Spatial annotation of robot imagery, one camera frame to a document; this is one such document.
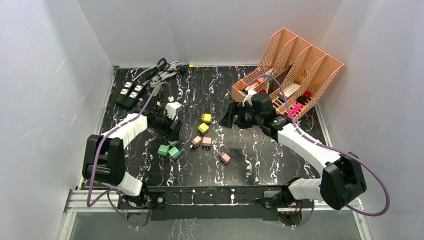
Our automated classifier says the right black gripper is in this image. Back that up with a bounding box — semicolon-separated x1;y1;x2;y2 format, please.
218;101;264;129

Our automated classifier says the green plug adapter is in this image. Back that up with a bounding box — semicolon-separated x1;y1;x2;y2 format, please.
157;144;170;157

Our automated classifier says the pink plug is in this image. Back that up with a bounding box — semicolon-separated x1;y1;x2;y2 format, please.
190;136;203;149
218;152;231;165

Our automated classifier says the yellow plug adapter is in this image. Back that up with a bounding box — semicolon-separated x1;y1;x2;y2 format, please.
197;123;210;135

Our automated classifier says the pink plug adapter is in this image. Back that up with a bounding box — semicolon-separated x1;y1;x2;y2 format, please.
202;136;212;150

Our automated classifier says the green power strip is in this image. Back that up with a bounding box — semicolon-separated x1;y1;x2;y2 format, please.
151;85;164;100

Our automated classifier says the black power strip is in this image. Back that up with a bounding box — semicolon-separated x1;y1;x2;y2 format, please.
115;81;135;108
122;84;146;109

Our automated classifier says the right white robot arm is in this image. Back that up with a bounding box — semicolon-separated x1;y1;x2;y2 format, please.
218;92;367;210

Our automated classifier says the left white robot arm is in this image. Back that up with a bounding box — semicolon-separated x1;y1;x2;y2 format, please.
82;113;182;208

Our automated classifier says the orange plastic desk organizer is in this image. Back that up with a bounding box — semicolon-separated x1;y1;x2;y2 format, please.
231;28;344;121

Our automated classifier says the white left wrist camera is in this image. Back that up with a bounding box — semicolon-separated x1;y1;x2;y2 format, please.
165;96;183;120

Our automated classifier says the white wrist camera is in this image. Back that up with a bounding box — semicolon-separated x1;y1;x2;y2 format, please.
165;96;183;120
242;87;257;107

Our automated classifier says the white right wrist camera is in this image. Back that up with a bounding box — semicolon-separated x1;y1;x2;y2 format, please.
242;87;257;107

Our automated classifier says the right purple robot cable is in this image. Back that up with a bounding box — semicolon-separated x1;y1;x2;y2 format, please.
246;74;391;229

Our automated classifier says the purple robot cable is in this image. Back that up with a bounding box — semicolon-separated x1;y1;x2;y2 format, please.
246;74;391;229
86;81;173;229

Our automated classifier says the grey cable of middle strip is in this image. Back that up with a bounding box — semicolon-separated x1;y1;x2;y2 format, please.
149;62;181;88

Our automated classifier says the grey cable of strip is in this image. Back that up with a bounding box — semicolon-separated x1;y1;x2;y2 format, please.
149;62;181;88
132;62;167;84

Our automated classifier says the grey cable of left strip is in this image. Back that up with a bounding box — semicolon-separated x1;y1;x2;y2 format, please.
132;62;167;84

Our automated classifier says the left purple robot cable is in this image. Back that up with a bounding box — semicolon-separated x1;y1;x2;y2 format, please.
86;81;173;229

